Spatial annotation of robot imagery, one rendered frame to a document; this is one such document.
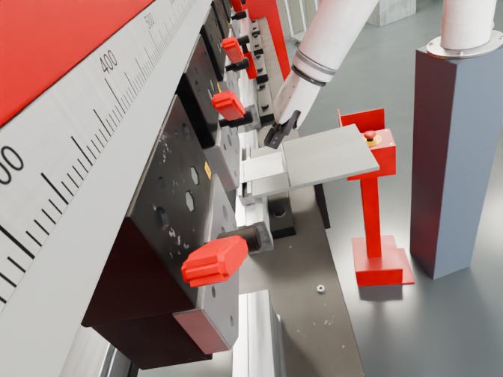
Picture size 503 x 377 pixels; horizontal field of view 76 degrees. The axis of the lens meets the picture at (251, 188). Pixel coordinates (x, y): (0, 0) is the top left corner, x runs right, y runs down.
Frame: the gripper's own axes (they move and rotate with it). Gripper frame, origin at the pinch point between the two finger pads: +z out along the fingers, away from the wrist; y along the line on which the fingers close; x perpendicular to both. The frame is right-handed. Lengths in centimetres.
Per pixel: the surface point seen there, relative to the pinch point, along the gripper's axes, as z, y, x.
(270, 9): 5, -214, 18
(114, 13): -24, 40, -26
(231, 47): -17.2, 12.5, -16.5
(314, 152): -0.2, -0.3, 10.3
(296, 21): 35, -455, 93
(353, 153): -5.1, 3.6, 16.3
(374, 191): 22, -33, 57
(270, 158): 6.2, -2.0, 2.4
